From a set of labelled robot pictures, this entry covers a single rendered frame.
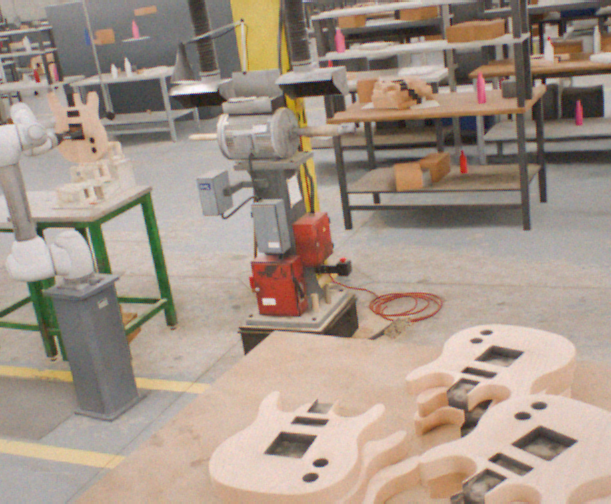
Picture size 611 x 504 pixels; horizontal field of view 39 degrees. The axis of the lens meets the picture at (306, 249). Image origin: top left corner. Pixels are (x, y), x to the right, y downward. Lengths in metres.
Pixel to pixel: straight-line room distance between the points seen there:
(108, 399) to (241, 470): 2.63
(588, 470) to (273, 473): 0.66
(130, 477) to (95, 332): 2.16
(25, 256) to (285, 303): 1.32
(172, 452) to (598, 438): 1.11
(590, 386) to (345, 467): 0.81
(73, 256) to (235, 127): 1.04
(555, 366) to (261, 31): 3.58
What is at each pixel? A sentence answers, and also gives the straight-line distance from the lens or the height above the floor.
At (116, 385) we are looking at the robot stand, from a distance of 4.58.
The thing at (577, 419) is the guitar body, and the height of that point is 1.08.
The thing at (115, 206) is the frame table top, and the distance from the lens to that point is 4.96.
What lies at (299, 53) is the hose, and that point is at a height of 1.64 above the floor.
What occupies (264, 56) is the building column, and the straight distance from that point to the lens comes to 5.41.
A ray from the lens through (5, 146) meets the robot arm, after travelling 4.28.
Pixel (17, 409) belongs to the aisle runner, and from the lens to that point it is 5.01.
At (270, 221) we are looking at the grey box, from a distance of 4.41.
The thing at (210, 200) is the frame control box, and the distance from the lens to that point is 4.36.
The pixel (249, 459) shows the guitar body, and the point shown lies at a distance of 2.03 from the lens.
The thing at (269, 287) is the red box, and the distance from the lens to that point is 4.54.
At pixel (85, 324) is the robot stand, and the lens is 4.41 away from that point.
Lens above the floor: 2.10
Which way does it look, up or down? 19 degrees down
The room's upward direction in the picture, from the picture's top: 9 degrees counter-clockwise
